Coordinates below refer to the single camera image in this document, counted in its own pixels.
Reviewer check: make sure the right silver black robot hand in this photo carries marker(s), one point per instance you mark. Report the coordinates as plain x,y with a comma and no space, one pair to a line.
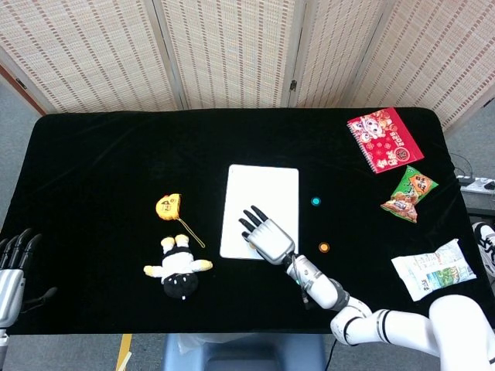
274,241

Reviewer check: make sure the yellow floor strip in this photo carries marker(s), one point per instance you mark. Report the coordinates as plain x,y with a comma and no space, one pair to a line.
123,351

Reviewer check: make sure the grey low platform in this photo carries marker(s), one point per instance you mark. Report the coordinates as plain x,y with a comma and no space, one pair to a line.
479,201

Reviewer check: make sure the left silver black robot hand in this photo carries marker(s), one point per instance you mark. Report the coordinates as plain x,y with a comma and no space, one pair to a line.
9,293

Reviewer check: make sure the red spiral notebook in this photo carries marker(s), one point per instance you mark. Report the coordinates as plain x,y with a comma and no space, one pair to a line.
383,141

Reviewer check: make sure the white magnetic board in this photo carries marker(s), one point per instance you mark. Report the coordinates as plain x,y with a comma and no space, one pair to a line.
263,185

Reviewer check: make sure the black velvet tablecloth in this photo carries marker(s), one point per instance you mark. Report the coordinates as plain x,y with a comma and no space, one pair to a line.
96,174

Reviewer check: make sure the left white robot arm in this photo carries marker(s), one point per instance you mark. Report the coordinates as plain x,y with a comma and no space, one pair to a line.
3,344

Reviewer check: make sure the plush doll with black head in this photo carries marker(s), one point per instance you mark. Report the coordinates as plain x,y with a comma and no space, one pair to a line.
178,266

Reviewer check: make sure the white snack bag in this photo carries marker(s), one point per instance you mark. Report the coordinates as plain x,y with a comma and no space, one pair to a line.
429,270

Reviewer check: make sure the green snack bag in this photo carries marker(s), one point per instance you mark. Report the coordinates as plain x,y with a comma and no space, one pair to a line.
410,193

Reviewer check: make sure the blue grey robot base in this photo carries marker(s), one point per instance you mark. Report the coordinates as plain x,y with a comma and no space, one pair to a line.
239,355

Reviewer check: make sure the woven folding screen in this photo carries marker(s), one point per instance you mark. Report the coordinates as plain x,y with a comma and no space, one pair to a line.
232,50

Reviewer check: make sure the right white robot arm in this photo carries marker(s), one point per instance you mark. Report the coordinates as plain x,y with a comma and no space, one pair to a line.
328,290

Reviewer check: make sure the white power strip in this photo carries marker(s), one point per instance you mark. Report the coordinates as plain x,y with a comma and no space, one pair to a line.
477,185

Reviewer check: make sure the white black sneaker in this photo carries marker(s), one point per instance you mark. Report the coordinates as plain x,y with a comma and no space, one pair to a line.
485,243

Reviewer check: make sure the metal screen hinge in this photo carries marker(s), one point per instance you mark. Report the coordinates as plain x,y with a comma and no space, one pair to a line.
292,85
21,83

